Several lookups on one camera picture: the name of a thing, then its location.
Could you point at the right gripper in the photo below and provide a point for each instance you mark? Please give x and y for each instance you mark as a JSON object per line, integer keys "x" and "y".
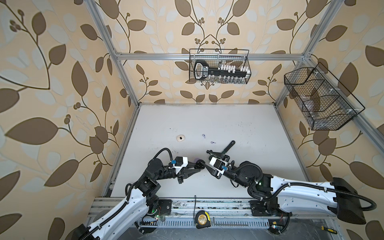
{"x": 212, "y": 171}

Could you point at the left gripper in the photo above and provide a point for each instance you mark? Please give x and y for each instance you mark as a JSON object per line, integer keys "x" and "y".
{"x": 186, "y": 175}

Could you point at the white earbud charging case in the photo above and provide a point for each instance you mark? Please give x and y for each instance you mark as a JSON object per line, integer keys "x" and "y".
{"x": 180, "y": 138}

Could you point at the black round earbud case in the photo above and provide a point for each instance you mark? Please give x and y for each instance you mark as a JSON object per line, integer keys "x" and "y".
{"x": 200, "y": 164}

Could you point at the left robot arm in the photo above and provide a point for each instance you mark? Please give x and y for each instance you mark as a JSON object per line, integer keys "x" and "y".
{"x": 140, "y": 200}

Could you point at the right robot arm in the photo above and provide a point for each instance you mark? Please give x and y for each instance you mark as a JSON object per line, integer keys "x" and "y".
{"x": 337, "y": 198}

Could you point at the green pipe wrench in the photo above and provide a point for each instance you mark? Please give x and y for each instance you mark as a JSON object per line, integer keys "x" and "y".
{"x": 228, "y": 147}

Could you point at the yellow black tape measure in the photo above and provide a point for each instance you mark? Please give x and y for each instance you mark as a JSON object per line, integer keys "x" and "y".
{"x": 202, "y": 220}

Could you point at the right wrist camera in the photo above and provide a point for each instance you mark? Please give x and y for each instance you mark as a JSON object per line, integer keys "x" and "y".
{"x": 219, "y": 165}

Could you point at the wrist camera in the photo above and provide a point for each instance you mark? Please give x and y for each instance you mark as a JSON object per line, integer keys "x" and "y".
{"x": 178, "y": 164}
{"x": 219, "y": 165}

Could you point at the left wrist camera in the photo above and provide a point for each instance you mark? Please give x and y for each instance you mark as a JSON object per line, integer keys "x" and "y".
{"x": 178, "y": 164}

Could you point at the black wire basket back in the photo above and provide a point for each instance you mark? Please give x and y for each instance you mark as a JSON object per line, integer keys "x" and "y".
{"x": 219, "y": 66}

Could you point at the black wire basket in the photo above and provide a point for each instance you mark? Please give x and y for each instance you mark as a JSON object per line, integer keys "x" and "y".
{"x": 219, "y": 66}
{"x": 326, "y": 103}

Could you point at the yellow handled screwdriver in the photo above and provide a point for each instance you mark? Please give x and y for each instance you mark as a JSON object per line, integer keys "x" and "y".
{"x": 332, "y": 231}

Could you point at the black wire basket right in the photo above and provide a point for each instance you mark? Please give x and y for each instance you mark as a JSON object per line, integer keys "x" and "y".
{"x": 326, "y": 103}

